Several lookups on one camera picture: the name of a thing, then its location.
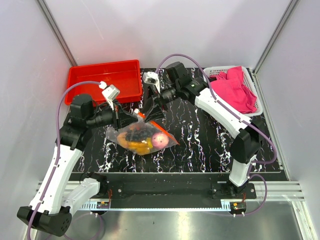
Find white plastic basket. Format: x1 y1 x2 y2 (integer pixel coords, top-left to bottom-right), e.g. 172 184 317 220
202 65 264 118

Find pink fake fruit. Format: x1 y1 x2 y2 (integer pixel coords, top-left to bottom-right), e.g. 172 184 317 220
151 132 169 149

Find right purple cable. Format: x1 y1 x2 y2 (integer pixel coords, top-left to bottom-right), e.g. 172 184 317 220
154 53 278 216

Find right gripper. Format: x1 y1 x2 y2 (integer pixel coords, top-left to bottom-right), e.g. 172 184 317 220
141 82 180 124

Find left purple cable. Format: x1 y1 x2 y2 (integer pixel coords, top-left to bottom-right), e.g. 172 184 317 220
26 80 105 240

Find yellow fake lemon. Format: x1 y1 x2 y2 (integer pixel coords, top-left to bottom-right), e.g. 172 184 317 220
141 137 153 150

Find black fake grapes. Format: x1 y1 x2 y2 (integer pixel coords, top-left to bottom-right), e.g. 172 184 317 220
125 125 154 142

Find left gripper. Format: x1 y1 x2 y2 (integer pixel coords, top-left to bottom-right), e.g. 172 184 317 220
86 98 139 131

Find red plastic bin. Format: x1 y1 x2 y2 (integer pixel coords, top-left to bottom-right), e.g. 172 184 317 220
64 59 144 107

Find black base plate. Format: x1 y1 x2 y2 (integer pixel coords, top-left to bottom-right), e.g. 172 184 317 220
106 173 257 211

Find black marble mat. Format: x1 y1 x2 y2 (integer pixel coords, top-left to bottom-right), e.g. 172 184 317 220
48 66 291 181

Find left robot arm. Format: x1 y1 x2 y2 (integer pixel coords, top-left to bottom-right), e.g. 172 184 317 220
17 94 138 237

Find pink cloth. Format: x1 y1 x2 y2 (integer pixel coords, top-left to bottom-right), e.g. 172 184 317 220
209 66 257 114

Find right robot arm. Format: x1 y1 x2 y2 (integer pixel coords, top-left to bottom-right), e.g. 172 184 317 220
142 61 263 199

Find orange fake fruit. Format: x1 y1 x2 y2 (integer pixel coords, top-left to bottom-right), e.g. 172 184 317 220
116 132 152 156

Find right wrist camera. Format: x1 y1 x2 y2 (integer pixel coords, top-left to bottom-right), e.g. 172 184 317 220
142 71 161 93

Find clear zip top bag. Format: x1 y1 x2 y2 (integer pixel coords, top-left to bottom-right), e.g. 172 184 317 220
106 109 179 156

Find purple cable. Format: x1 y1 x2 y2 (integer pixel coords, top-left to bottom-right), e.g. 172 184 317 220
26 80 105 240
154 53 278 216

